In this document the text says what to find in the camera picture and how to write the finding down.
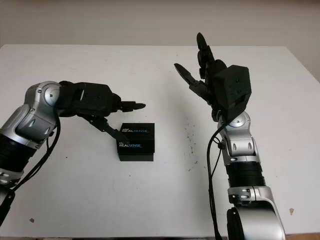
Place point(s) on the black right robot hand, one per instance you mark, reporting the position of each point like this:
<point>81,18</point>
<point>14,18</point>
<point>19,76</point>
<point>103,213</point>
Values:
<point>205,75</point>

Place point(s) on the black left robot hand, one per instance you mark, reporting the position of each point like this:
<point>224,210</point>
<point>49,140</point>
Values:
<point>85,111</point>

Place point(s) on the black RealSense box lid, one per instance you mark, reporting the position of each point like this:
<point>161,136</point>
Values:
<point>137,138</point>

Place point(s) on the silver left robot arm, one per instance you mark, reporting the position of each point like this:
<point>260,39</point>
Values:
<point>27,125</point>

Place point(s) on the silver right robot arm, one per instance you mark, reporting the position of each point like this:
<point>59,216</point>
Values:
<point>247,180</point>

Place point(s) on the dark robot torso edge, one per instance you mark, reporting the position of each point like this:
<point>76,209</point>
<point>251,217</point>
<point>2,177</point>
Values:
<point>150,238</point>

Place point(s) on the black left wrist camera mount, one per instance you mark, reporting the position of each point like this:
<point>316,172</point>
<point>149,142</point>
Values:
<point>92,97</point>

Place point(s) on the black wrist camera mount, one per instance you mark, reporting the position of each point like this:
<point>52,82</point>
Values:
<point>232,87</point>
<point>92,97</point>

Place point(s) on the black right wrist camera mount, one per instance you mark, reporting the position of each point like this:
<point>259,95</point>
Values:
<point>232,87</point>

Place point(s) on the black camera box base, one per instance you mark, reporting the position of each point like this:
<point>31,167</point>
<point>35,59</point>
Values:
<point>136,157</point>

